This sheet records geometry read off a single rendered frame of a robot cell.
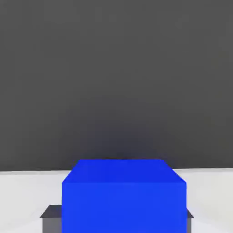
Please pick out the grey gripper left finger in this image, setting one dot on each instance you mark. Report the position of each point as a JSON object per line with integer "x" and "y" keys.
{"x": 51, "y": 221}

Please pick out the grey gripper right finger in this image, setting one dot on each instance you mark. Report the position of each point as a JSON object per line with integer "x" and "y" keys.
{"x": 189, "y": 224}

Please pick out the small blue cube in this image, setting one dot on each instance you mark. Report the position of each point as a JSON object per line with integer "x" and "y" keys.
{"x": 123, "y": 200}

